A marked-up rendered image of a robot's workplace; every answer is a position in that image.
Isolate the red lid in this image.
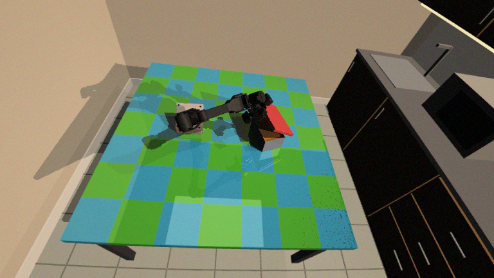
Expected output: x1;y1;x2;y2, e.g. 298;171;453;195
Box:
266;104;294;136

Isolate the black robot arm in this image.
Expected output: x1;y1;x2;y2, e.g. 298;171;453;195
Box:
175;91;267;133

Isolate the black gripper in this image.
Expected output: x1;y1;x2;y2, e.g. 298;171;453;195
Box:
242;93;273;124

